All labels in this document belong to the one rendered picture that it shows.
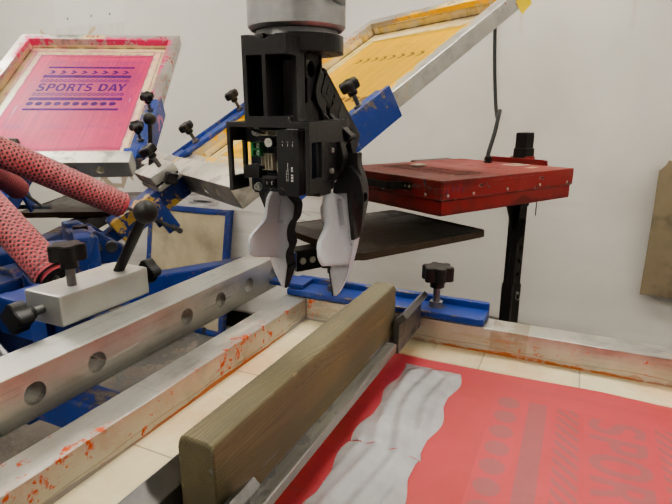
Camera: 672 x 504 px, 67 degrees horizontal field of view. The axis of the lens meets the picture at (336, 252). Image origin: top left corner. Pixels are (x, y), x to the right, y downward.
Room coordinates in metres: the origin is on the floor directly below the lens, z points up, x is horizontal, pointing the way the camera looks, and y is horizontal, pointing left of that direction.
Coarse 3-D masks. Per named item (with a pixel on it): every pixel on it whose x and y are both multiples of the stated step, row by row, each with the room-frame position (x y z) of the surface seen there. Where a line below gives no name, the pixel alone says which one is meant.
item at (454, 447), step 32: (384, 384) 0.54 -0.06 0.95; (480, 384) 0.54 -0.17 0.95; (512, 384) 0.54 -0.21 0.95; (544, 384) 0.54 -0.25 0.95; (352, 416) 0.48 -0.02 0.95; (448, 416) 0.48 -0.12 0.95; (480, 416) 0.48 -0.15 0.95; (608, 416) 0.48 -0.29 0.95; (640, 416) 0.48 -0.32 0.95; (448, 448) 0.42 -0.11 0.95
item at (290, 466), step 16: (384, 352) 0.55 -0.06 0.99; (368, 368) 0.51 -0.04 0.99; (352, 384) 0.47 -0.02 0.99; (368, 384) 0.49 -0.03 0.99; (336, 400) 0.44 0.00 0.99; (352, 400) 0.45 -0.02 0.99; (336, 416) 0.42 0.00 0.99; (320, 432) 0.39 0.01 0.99; (304, 448) 0.37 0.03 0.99; (288, 464) 0.35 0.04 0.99; (304, 464) 0.36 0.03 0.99; (272, 480) 0.33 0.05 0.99; (288, 480) 0.34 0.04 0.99; (256, 496) 0.31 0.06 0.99; (272, 496) 0.32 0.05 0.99
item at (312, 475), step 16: (320, 448) 0.42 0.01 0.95; (336, 448) 0.42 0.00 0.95; (320, 464) 0.40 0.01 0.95; (416, 464) 0.40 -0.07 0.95; (304, 480) 0.38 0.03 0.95; (320, 480) 0.38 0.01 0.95; (416, 480) 0.38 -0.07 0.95; (432, 480) 0.38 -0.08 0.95; (448, 480) 0.38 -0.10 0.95; (464, 480) 0.38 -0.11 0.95; (288, 496) 0.36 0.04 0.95; (304, 496) 0.36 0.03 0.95; (416, 496) 0.36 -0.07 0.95; (432, 496) 0.36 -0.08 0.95; (448, 496) 0.36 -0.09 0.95
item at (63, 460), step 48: (240, 336) 0.60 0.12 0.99; (432, 336) 0.66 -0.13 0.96; (480, 336) 0.63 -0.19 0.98; (528, 336) 0.60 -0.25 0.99; (576, 336) 0.60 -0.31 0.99; (144, 384) 0.48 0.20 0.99; (192, 384) 0.51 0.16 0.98; (96, 432) 0.40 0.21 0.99; (144, 432) 0.44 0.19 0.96; (0, 480) 0.34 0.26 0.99; (48, 480) 0.35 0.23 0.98
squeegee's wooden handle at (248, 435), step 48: (384, 288) 0.58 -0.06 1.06; (336, 336) 0.45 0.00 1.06; (384, 336) 0.57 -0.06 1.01; (288, 384) 0.37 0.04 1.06; (336, 384) 0.44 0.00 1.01; (192, 432) 0.29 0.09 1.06; (240, 432) 0.31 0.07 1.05; (288, 432) 0.36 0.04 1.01; (192, 480) 0.29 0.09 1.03; (240, 480) 0.30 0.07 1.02
